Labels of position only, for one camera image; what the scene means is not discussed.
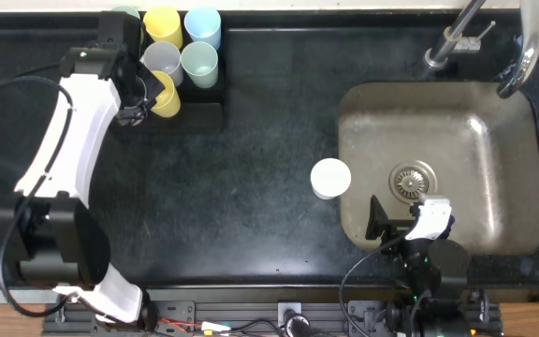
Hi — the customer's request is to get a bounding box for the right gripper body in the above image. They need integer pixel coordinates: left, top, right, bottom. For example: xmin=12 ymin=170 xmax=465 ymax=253
xmin=387 ymin=217 xmax=415 ymax=241

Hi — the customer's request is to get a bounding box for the white cup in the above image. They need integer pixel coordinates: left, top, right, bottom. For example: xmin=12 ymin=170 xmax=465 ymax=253
xmin=310 ymin=157 xmax=353 ymax=201

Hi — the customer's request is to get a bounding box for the yellow cup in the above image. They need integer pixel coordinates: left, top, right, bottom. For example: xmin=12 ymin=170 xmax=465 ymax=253
xmin=142 ymin=6 xmax=184 ymax=50
xmin=150 ymin=69 xmax=182 ymax=119

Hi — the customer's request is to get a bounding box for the steel sink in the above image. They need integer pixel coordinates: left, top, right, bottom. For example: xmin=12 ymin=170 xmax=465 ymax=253
xmin=337 ymin=81 xmax=539 ymax=256

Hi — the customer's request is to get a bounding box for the steel tap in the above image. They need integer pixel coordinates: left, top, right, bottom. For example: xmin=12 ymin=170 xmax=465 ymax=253
xmin=422 ymin=0 xmax=539 ymax=100

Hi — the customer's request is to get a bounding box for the black tray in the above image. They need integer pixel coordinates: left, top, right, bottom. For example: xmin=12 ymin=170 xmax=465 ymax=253
xmin=103 ymin=25 xmax=226 ymax=133

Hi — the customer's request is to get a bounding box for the green cup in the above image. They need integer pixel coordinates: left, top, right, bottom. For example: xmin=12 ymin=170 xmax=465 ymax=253
xmin=180 ymin=41 xmax=220 ymax=90
xmin=111 ymin=5 xmax=141 ymax=21

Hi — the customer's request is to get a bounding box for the blue cup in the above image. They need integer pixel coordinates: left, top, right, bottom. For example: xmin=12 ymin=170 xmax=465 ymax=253
xmin=183 ymin=7 xmax=223 ymax=51

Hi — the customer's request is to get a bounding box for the grey cup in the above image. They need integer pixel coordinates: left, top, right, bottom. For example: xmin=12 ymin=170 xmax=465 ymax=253
xmin=140 ymin=40 xmax=185 ymax=87

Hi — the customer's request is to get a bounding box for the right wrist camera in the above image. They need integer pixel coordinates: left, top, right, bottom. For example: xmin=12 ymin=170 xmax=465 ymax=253
xmin=404 ymin=196 xmax=454 ymax=242

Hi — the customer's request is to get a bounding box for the mounting rail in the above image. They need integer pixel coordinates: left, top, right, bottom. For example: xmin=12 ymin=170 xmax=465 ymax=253
xmin=42 ymin=299 xmax=504 ymax=337

